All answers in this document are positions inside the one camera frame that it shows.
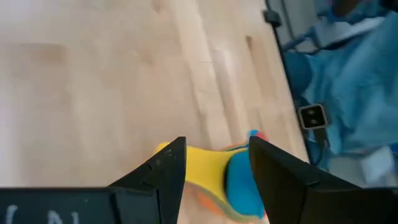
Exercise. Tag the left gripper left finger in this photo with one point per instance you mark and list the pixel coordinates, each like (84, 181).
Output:
(164, 186)

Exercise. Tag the yellow measuring cup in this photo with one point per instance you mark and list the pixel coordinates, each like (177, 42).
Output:
(205, 165)

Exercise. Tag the silver-framed black box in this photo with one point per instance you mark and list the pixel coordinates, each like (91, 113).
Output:
(312, 116)

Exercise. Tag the light blue measuring cup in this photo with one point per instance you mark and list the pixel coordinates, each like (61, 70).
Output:
(242, 183)

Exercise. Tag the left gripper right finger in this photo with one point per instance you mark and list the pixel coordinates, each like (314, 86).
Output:
(295, 193)

